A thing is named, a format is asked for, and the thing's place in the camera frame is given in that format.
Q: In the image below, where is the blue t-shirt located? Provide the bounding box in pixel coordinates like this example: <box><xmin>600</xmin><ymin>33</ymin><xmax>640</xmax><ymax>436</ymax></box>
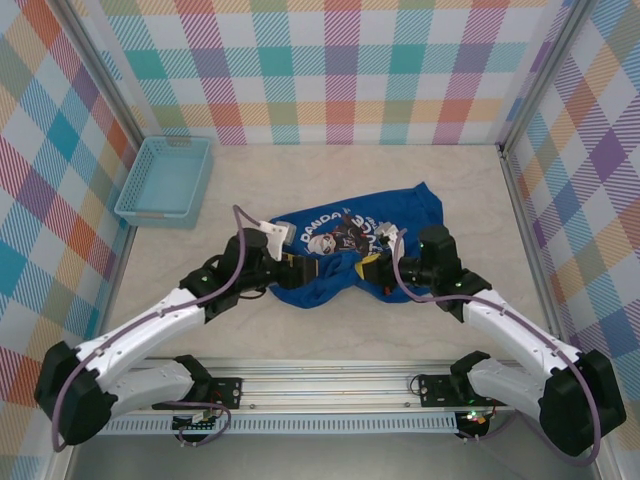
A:
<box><xmin>268</xmin><ymin>180</ymin><xmax>446</xmax><ymax>311</ymax></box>

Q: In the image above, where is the light blue plastic basket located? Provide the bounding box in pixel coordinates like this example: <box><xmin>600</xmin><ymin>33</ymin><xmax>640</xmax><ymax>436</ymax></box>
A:
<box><xmin>114</xmin><ymin>135</ymin><xmax>215</xmax><ymax>231</ymax></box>

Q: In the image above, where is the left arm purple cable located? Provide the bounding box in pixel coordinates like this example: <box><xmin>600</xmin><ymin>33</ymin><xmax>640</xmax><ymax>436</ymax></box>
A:
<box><xmin>49</xmin><ymin>204</ymin><xmax>266</xmax><ymax>454</ymax></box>

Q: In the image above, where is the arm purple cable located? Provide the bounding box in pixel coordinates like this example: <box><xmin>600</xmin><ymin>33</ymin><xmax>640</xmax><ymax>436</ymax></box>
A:
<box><xmin>392</xmin><ymin>227</ymin><xmax>604</xmax><ymax>469</ymax></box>
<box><xmin>49</xmin><ymin>204</ymin><xmax>266</xmax><ymax>454</ymax></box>

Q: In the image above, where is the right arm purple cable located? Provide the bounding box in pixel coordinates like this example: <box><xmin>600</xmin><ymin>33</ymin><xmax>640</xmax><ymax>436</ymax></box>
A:
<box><xmin>392</xmin><ymin>227</ymin><xmax>604</xmax><ymax>469</ymax></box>

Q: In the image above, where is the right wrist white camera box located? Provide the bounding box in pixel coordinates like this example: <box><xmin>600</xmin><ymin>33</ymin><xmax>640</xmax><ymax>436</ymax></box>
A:
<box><xmin>374</xmin><ymin>219</ymin><xmax>407</xmax><ymax>251</ymax></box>

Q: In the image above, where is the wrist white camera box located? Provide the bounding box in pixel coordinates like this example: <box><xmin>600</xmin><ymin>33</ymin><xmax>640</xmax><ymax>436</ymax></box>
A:
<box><xmin>257</xmin><ymin>219</ymin><xmax>297</xmax><ymax>262</ymax></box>
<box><xmin>374</xmin><ymin>219</ymin><xmax>407</xmax><ymax>251</ymax></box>

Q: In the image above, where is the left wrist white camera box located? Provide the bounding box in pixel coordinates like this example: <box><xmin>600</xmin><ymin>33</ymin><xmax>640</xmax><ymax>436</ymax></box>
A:
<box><xmin>257</xmin><ymin>219</ymin><xmax>297</xmax><ymax>262</ymax></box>

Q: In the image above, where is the aluminium side rail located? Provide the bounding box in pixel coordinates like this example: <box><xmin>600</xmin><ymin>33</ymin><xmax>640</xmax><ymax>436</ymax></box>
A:
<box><xmin>498</xmin><ymin>143</ymin><xmax>576</xmax><ymax>370</ymax></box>
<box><xmin>89</xmin><ymin>219</ymin><xmax>141</xmax><ymax>364</ymax></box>

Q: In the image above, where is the aluminium mounting rail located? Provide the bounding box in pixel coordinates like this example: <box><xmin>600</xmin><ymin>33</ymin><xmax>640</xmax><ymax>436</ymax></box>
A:
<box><xmin>54</xmin><ymin>354</ymin><xmax>607</xmax><ymax>416</ymax></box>

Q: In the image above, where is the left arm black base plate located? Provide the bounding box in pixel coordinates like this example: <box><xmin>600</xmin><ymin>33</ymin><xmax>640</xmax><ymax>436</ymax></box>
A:
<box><xmin>194</xmin><ymin>376</ymin><xmax>244</xmax><ymax>412</ymax></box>

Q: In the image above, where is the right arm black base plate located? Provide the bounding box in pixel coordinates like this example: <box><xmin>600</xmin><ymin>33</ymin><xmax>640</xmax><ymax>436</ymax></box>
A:
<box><xmin>417</xmin><ymin>373</ymin><xmax>511</xmax><ymax>409</ymax></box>

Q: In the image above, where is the slotted grey cable duct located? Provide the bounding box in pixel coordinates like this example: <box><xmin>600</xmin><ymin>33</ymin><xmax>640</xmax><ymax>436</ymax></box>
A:
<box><xmin>78</xmin><ymin>412</ymin><xmax>460</xmax><ymax>436</ymax></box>

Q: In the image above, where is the aluminium frame post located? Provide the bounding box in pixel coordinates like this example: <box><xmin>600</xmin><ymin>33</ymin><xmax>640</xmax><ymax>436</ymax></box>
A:
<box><xmin>497</xmin><ymin>0</ymin><xmax>599</xmax><ymax>154</ymax></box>
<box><xmin>59</xmin><ymin>0</ymin><xmax>149</xmax><ymax>146</ymax></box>

